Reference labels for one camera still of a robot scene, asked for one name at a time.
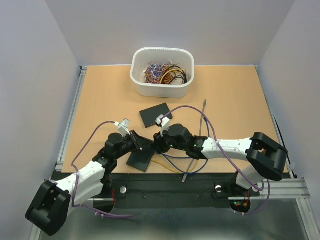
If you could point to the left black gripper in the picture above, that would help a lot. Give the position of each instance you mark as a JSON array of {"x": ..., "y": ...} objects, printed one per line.
[{"x": 133, "y": 138}]

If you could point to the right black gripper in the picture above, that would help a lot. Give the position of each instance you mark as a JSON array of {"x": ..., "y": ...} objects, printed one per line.
[{"x": 159, "y": 145}]

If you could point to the black network switch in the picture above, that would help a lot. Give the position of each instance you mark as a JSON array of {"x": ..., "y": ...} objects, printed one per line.
[
  {"x": 141, "y": 159},
  {"x": 150, "y": 115}
]

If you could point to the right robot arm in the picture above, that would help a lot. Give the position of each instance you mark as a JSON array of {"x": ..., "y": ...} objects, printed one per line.
[{"x": 255, "y": 159}]

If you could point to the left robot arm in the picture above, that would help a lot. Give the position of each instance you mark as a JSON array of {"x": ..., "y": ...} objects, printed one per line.
[{"x": 55, "y": 200}]

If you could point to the white plastic tub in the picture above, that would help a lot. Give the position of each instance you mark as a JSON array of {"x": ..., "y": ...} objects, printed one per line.
[{"x": 162, "y": 72}]

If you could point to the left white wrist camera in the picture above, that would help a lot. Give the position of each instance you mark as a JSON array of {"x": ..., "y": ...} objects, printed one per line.
[{"x": 123, "y": 127}]

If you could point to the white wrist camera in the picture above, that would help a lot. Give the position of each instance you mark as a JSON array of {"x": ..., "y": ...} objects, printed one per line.
[
  {"x": 123, "y": 127},
  {"x": 164, "y": 123}
]

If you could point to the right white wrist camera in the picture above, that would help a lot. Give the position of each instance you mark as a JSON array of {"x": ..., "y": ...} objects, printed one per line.
[{"x": 164, "y": 123}]

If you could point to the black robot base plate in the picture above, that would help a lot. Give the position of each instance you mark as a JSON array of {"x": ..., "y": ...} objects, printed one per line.
[{"x": 126, "y": 191}]

